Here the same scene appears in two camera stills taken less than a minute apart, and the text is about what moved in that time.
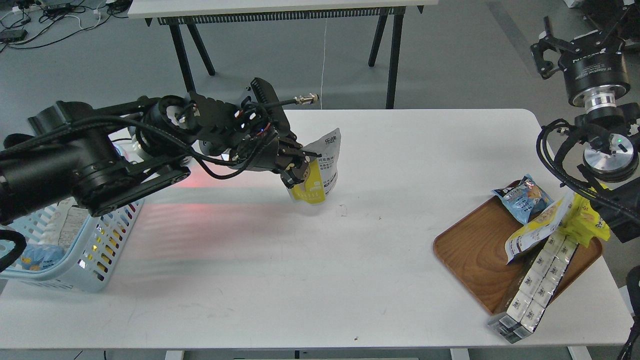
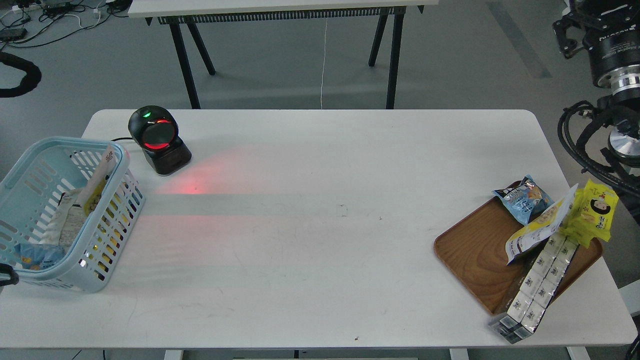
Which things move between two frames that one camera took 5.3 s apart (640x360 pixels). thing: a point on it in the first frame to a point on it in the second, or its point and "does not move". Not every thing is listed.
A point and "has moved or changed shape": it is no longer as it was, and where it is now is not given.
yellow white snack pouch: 322,175 has moved or changed shape
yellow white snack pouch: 533,232 does not move
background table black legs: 396,29 does not move
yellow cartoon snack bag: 581,222 does not move
